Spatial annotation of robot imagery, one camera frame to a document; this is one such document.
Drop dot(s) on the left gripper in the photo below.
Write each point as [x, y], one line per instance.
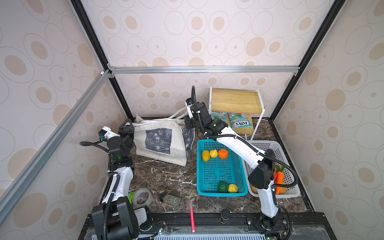
[126, 131]

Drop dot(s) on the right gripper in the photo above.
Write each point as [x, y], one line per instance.
[187, 124]

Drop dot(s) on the white canvas grocery bag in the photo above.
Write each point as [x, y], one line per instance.
[167, 139]

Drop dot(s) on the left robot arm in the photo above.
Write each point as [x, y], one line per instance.
[114, 217]

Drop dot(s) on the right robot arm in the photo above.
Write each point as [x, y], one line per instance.
[262, 177]

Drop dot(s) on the left Foxs candy packet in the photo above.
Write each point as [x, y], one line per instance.
[219, 115]

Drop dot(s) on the foxs candy packet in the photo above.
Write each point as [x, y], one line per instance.
[239, 120]
[219, 115]

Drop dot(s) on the yellow lemon toy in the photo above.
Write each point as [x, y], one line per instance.
[213, 154]

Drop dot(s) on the yellow corn toy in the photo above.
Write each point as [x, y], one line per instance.
[205, 155]

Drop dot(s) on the right Foxs candy packet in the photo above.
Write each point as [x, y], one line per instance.
[239, 120]

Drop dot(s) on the orange fruit toy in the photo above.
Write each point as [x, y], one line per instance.
[223, 154]

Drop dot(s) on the green small packet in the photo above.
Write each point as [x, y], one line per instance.
[130, 197]

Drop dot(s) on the clear tape roll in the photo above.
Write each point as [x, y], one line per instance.
[142, 197]

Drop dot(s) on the white wooden shelf rack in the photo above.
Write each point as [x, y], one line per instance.
[238, 101]

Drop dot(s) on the teal plastic basket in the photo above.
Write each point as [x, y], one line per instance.
[216, 170]

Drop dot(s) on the green bell pepper toy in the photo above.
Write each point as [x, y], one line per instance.
[223, 187]

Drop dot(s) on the small glass jar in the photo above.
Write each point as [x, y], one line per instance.
[171, 200]

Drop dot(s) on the brown potato toy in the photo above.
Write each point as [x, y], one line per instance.
[254, 189]

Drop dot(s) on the red pen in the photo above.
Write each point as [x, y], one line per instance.
[192, 218]

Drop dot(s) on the orange carrot toy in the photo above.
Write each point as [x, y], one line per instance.
[280, 181]

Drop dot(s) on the horizontal aluminium bar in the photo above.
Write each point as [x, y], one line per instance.
[201, 70]

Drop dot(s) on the white plastic basket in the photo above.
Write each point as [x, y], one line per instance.
[279, 155]

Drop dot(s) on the left aluminium bar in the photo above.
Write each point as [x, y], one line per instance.
[21, 184]

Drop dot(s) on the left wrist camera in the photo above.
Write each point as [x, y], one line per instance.
[106, 133]

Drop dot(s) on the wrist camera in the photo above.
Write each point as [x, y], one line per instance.
[189, 104]
[106, 133]

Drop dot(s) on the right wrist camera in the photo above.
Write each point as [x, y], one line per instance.
[189, 104]

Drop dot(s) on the black knob on rail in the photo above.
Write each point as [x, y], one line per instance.
[225, 215]

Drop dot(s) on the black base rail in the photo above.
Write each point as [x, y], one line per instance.
[292, 226]

